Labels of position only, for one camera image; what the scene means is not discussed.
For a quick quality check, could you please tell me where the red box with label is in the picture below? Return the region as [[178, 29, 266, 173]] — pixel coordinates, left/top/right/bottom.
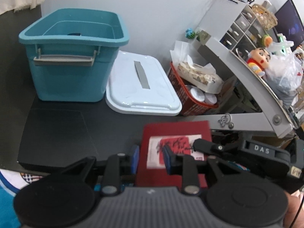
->
[[135, 121, 211, 189]]

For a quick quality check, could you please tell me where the Shin-chan figure teal pajamas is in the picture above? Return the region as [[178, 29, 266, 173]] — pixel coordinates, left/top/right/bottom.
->
[[68, 32, 81, 36]]

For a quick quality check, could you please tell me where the person's hand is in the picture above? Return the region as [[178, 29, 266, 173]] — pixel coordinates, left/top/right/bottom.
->
[[283, 190, 304, 228]]

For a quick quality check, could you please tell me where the white desk shelf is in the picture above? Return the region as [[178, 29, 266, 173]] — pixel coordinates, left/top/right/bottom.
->
[[185, 38, 300, 138]]

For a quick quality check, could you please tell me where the red plastic basket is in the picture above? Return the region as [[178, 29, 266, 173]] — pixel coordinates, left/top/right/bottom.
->
[[168, 62, 219, 116]]

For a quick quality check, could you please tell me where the white bin lid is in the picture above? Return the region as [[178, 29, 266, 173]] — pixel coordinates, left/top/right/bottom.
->
[[106, 51, 182, 116]]

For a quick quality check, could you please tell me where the patterned tissue box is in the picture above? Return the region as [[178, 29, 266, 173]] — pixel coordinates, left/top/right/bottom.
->
[[177, 62, 224, 94]]

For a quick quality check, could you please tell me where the clear plastic bag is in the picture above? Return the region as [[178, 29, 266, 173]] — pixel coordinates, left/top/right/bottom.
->
[[265, 41, 303, 108]]

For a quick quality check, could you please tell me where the Shin-chan plush red shirt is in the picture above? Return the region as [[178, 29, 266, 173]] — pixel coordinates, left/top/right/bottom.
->
[[247, 48, 271, 78]]

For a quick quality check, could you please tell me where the teal plastic storage bin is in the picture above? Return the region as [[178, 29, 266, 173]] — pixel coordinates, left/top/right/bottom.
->
[[19, 8, 129, 102]]

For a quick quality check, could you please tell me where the blue green small toy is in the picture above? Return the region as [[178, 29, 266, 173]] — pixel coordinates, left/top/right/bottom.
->
[[185, 28, 197, 40]]

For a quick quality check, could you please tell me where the computer monitor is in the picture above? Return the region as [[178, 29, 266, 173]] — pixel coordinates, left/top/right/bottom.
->
[[275, 0, 303, 51]]

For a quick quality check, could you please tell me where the white drawer organizer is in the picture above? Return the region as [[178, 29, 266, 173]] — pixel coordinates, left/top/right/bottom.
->
[[197, 0, 266, 60]]

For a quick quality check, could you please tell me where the woven wicker basket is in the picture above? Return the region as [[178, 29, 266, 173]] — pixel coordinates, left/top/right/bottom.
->
[[251, 4, 278, 31]]

